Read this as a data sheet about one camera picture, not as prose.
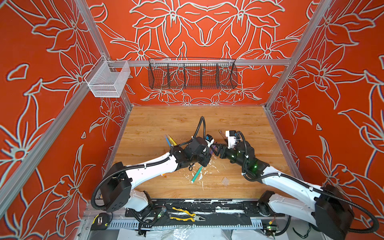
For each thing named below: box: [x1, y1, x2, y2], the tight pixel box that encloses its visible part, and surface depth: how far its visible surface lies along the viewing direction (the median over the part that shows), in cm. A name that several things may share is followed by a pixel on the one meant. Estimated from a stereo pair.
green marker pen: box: [191, 166, 203, 184], surface depth 85 cm
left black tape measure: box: [90, 212, 110, 231], surface depth 69 cm
